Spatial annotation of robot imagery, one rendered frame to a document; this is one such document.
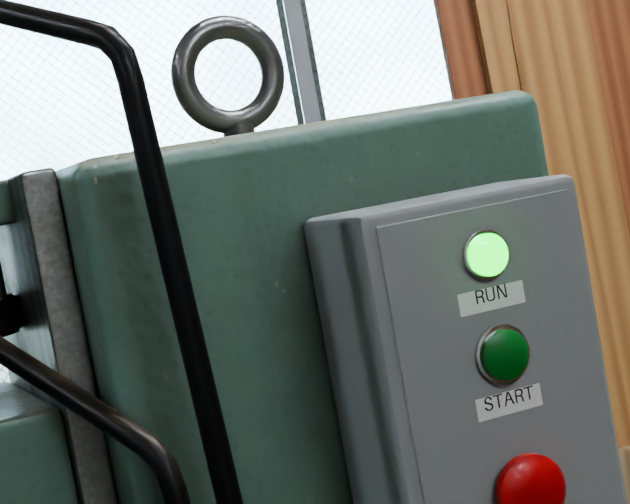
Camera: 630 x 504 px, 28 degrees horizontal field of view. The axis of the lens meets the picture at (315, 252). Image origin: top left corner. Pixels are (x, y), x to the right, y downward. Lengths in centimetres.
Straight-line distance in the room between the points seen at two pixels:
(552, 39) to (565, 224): 144
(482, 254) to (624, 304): 147
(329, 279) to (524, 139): 13
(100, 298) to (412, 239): 13
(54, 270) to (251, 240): 8
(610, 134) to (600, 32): 16
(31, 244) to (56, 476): 10
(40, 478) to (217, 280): 11
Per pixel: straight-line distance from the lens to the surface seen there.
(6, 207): 57
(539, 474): 51
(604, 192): 195
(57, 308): 54
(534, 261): 51
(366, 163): 54
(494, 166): 57
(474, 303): 50
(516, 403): 51
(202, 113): 63
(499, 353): 50
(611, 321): 195
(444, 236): 49
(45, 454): 55
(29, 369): 54
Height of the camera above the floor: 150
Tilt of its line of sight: 3 degrees down
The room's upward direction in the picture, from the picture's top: 10 degrees counter-clockwise
